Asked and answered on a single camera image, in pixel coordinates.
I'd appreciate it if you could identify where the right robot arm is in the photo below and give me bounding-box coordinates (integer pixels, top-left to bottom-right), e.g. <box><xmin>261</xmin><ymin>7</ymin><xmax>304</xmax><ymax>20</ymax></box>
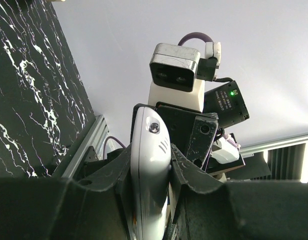
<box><xmin>130</xmin><ymin>78</ymin><xmax>250</xmax><ymax>178</ymax></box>

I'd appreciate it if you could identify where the white remote control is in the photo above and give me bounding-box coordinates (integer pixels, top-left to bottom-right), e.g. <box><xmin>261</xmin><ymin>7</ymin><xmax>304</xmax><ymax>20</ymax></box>
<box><xmin>130</xmin><ymin>106</ymin><xmax>172</xmax><ymax>240</ymax></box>

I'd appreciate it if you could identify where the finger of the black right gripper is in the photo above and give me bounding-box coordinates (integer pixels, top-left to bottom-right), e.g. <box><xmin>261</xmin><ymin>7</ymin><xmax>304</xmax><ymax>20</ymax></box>
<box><xmin>130</xmin><ymin>103</ymin><xmax>154</xmax><ymax>142</ymax></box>
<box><xmin>185</xmin><ymin>116</ymin><xmax>218</xmax><ymax>168</ymax></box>

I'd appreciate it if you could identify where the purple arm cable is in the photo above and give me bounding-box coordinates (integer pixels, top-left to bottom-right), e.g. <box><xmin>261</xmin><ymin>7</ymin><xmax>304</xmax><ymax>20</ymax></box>
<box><xmin>101</xmin><ymin>135</ymin><xmax>127</xmax><ymax>161</ymax></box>
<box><xmin>177</xmin><ymin>31</ymin><xmax>215</xmax><ymax>47</ymax></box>

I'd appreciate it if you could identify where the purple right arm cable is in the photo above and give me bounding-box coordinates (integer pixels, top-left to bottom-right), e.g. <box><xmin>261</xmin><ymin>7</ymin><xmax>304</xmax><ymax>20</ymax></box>
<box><xmin>177</xmin><ymin>31</ymin><xmax>215</xmax><ymax>47</ymax></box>

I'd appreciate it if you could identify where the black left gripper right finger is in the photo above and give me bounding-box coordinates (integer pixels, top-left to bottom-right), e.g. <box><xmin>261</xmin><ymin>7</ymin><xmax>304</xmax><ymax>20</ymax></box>
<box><xmin>168</xmin><ymin>145</ymin><xmax>308</xmax><ymax>240</ymax></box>

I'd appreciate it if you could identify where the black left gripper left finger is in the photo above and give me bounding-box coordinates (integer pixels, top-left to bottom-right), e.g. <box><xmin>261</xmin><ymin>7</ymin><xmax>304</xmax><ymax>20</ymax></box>
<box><xmin>0</xmin><ymin>147</ymin><xmax>133</xmax><ymax>240</ymax></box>

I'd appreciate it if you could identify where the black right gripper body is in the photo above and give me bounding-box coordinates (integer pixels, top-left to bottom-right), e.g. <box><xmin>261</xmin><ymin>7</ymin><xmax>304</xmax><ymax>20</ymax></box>
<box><xmin>155</xmin><ymin>102</ymin><xmax>219</xmax><ymax>155</ymax></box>

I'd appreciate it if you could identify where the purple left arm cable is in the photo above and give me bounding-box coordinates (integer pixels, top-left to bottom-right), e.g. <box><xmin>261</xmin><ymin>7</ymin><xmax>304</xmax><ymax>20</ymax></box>
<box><xmin>101</xmin><ymin>135</ymin><xmax>127</xmax><ymax>161</ymax></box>

